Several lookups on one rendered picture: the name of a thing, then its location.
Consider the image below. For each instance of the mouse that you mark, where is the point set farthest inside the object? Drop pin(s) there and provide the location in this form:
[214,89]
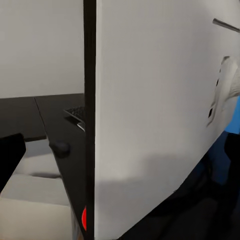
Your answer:
[60,147]

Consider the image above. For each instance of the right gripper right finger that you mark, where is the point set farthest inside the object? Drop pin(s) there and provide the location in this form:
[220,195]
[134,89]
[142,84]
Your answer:
[232,148]

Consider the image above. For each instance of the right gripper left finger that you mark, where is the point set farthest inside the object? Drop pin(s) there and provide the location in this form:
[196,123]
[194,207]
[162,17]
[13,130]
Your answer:
[12,150]

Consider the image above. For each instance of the notebook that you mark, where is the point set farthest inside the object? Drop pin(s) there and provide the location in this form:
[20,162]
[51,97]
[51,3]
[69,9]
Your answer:
[82,125]

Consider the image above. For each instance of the monitor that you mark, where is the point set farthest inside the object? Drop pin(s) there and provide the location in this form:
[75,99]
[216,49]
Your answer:
[161,84]

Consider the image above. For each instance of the desk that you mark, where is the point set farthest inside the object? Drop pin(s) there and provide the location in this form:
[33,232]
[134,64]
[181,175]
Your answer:
[209,217]

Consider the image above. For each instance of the desktop computer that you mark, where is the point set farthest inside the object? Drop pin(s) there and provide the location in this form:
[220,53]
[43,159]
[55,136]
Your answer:
[36,208]

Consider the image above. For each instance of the keyboard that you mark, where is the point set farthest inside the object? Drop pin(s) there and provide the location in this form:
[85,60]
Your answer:
[77,112]

